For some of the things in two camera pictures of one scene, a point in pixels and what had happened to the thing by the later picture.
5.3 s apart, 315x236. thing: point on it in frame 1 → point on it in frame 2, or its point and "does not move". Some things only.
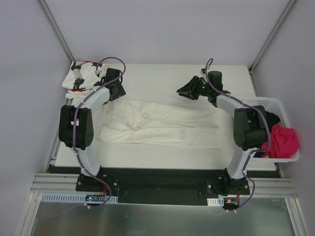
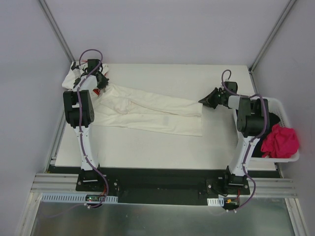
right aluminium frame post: (289, 5) does not move
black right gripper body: (195, 86) → (217, 96)
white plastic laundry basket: (274, 105) does not move
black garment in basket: (272, 118) does not move
